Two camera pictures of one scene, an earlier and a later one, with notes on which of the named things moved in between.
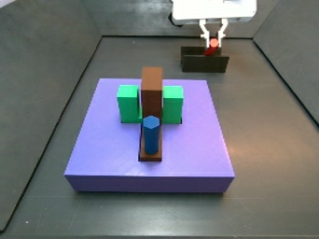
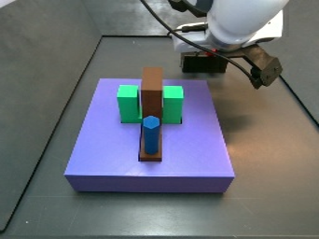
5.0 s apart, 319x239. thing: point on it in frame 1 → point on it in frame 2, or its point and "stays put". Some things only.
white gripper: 212,9 → 196,33
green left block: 129,105 stays put
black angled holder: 193,62 stays put
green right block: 172,105 stays put
